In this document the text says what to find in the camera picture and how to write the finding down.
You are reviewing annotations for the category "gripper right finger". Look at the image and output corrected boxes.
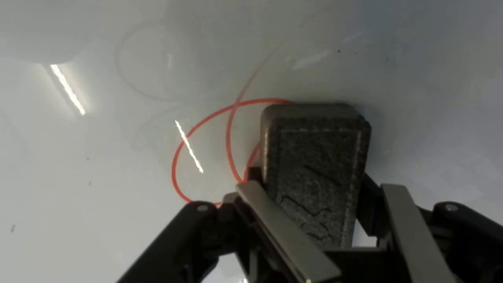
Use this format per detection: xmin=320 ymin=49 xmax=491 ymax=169
xmin=356 ymin=173 xmax=503 ymax=283

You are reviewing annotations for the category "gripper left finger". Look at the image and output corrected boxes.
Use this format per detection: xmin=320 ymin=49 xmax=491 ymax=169
xmin=116 ymin=167 xmax=341 ymax=283

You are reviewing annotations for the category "dark grey foam duster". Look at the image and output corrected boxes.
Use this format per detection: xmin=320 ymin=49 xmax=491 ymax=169
xmin=259 ymin=103 xmax=372 ymax=250

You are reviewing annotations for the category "whiteboard with red markings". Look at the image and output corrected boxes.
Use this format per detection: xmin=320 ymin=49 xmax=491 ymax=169
xmin=0 ymin=0 xmax=503 ymax=283

